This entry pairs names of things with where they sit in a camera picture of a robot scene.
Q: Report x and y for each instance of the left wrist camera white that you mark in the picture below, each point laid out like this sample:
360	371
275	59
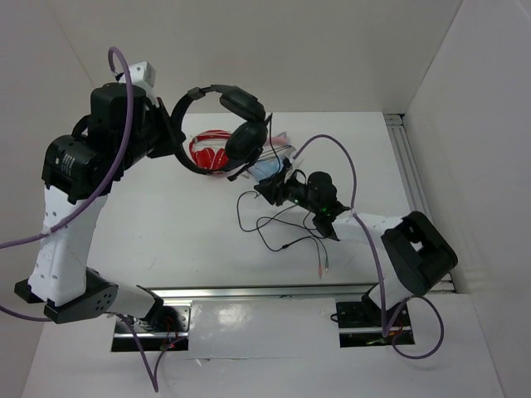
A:
142	75

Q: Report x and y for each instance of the aluminium rail front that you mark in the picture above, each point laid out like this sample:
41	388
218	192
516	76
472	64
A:
231	309

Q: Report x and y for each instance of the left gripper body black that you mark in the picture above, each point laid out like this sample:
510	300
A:
159	135

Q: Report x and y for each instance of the aluminium rail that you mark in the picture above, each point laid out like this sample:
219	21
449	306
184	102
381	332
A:
410	174
231	309

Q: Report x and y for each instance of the aluminium rail right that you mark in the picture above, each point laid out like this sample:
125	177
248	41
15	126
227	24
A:
410	174

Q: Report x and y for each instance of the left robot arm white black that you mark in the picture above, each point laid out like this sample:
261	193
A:
79	171

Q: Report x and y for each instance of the blue pink cat-ear headphones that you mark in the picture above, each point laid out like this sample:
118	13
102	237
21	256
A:
276	150

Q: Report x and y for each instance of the black headset with cable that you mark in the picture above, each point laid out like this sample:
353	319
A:
246	143

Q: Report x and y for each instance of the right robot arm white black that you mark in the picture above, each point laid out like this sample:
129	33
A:
348	225

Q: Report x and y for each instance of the red headphones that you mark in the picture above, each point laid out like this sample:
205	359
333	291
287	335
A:
207	150

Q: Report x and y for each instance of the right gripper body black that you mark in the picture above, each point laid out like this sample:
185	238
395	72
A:
292	190

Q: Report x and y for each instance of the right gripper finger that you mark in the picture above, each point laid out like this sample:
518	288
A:
274	180
268	191

